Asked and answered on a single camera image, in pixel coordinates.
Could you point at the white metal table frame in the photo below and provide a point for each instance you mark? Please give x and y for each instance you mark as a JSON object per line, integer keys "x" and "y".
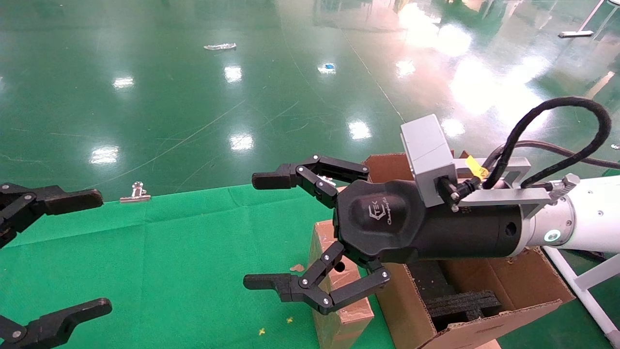
{"x": 581, "y": 286}

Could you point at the silver metal binder clip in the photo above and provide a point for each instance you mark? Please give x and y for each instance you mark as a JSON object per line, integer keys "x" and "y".
{"x": 137, "y": 196}

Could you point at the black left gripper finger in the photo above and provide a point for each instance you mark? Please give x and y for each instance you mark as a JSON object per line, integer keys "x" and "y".
{"x": 53, "y": 325}
{"x": 58, "y": 201}

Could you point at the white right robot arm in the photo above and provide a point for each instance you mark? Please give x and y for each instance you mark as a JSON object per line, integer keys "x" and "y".
{"x": 591, "y": 218}

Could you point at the white stand foot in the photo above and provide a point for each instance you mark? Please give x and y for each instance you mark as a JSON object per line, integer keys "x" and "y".
{"x": 576, "y": 34}

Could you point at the grey metal camera bracket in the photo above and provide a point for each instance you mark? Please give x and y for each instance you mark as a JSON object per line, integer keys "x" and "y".
{"x": 503, "y": 196}

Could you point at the green table cloth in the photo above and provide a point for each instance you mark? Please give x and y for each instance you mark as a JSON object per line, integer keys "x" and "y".
{"x": 169, "y": 261}

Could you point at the large open cardboard carton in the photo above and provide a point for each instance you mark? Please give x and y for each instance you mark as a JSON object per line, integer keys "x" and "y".
{"x": 402, "y": 310}

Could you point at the black foam insert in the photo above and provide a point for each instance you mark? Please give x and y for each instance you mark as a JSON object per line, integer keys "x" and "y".
{"x": 460, "y": 305}

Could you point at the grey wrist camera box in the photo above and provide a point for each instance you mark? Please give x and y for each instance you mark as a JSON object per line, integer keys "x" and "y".
{"x": 426, "y": 150}

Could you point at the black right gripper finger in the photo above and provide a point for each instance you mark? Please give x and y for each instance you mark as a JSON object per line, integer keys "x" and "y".
{"x": 315, "y": 169}
{"x": 290, "y": 288}

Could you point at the white litter scrap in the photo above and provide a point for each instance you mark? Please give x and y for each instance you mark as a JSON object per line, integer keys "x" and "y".
{"x": 220, "y": 46}

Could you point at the small taped cardboard box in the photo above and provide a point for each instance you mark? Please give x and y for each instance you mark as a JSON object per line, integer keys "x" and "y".
{"x": 348, "y": 325}

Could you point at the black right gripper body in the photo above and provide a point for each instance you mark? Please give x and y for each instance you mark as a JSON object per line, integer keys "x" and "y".
{"x": 387, "y": 223}

